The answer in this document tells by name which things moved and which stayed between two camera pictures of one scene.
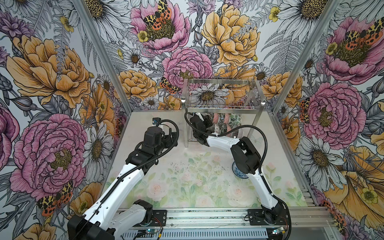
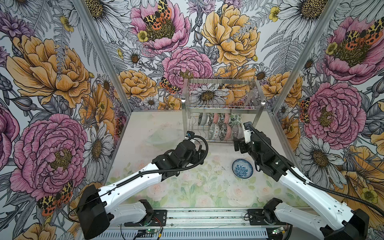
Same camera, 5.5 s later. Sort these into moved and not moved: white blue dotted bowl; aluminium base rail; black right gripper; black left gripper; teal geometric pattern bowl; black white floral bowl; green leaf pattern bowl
Moved: black white floral bowl; black left gripper; black right gripper
Not moved: green leaf pattern bowl; aluminium base rail; white blue dotted bowl; teal geometric pattern bowl
